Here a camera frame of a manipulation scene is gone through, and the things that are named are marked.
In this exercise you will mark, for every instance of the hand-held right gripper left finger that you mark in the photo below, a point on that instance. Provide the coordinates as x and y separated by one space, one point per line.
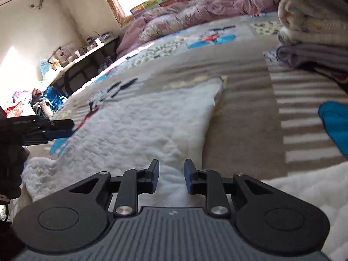
154 175

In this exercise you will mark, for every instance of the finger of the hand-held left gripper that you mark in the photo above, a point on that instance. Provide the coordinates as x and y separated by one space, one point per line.
58 123
58 135

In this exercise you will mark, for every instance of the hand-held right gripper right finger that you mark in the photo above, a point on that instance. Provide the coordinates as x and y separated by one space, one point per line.
189 175

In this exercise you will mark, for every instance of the white fleece garment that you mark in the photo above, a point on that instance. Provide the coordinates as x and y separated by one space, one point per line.
136 119

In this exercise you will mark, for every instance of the blue shiny bag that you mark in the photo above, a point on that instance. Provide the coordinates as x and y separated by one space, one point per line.
54 98

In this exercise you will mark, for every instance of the red patterned cloth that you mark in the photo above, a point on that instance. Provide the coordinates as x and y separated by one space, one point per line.
17 106

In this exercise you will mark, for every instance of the light blue plastic bag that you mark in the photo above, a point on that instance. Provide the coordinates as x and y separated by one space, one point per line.
46 69

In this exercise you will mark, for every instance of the dark desk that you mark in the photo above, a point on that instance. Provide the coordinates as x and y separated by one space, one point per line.
81 59

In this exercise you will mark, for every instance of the black desk lamp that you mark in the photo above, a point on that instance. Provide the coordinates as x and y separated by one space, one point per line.
54 54

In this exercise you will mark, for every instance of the cartoon printed grey blanket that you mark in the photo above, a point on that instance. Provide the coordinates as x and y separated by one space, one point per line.
244 73

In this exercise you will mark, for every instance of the white fluffy cloth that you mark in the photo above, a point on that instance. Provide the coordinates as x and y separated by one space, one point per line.
320 190

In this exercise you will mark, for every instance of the blue cloth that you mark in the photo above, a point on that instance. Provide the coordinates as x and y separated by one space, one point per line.
335 125

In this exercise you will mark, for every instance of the pink quilt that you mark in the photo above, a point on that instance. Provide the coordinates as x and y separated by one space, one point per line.
206 8

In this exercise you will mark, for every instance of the cream folded blanket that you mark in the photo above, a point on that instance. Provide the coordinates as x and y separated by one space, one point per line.
312 21

